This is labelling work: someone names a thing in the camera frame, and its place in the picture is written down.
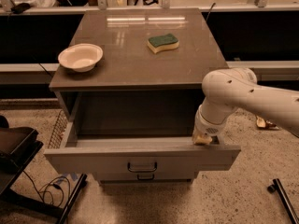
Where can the wire mesh basket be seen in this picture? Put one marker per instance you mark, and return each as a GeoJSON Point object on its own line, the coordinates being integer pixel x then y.
{"type": "Point", "coordinates": [58, 132]}

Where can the grey bottom drawer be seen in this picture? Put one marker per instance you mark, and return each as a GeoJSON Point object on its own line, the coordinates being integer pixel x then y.
{"type": "Point", "coordinates": [119, 177]}

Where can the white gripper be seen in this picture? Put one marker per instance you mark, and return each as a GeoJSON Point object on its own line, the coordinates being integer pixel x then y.
{"type": "Point", "coordinates": [207, 127]}

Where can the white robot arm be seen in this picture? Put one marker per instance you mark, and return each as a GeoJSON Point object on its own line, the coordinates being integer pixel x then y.
{"type": "Point", "coordinates": [226, 90]}

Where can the grey top drawer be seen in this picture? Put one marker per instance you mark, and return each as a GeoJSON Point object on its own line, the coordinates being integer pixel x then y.
{"type": "Point", "coordinates": [132, 132]}

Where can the white bowl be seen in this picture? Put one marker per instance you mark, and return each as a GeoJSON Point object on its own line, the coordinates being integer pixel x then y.
{"type": "Point", "coordinates": [80, 57]}

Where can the black small object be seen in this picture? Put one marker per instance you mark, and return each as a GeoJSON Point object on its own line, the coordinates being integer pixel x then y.
{"type": "Point", "coordinates": [20, 8]}

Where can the grey drawer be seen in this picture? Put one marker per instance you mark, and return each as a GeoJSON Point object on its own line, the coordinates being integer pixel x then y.
{"type": "Point", "coordinates": [132, 132]}
{"type": "Point", "coordinates": [119, 177]}

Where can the grey drawer cabinet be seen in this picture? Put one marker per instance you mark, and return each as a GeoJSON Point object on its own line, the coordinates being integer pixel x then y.
{"type": "Point", "coordinates": [129, 65]}

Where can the black metal leg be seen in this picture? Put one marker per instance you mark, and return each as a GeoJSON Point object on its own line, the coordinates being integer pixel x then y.
{"type": "Point", "coordinates": [276, 186]}

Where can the green yellow sponge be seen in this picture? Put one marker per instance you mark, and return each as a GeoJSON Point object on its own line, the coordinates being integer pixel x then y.
{"type": "Point", "coordinates": [162, 43]}

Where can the crumpled snack bag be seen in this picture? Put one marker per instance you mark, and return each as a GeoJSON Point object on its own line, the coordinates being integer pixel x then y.
{"type": "Point", "coordinates": [265, 124]}

